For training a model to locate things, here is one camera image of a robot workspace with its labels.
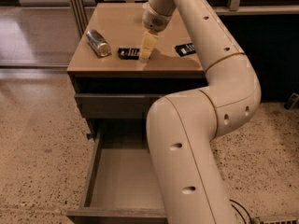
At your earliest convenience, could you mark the black floor cable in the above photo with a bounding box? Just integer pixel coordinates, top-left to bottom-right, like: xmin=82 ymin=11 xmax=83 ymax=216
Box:
xmin=229 ymin=199 xmax=254 ymax=224

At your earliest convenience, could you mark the silver metal can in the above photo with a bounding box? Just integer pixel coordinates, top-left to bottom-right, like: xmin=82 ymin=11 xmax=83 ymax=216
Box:
xmin=86 ymin=29 xmax=110 ymax=57

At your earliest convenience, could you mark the black blue rxbar wrapper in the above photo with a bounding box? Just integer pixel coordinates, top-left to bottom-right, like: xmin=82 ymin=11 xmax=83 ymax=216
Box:
xmin=175 ymin=43 xmax=196 ymax=57

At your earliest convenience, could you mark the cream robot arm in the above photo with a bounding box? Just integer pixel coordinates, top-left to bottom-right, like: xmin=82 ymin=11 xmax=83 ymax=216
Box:
xmin=143 ymin=0 xmax=261 ymax=224

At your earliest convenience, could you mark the brown drawer cabinet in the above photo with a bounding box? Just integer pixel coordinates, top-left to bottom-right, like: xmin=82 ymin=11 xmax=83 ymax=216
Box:
xmin=67 ymin=3 xmax=207 ymax=138

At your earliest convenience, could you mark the closed grey top drawer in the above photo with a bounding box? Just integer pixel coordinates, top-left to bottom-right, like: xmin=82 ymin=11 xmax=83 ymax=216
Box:
xmin=75 ymin=93 xmax=162 ymax=119

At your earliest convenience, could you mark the small dark floor object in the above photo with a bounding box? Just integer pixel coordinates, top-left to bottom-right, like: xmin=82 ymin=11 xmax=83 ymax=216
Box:
xmin=284 ymin=92 xmax=299 ymax=110

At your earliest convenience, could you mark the open grey middle drawer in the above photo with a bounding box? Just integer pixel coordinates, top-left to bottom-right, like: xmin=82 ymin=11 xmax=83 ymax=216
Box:
xmin=66 ymin=130 xmax=167 ymax=224

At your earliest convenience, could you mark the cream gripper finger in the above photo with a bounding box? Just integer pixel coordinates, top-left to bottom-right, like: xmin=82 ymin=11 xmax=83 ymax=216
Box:
xmin=139 ymin=30 xmax=159 ymax=60

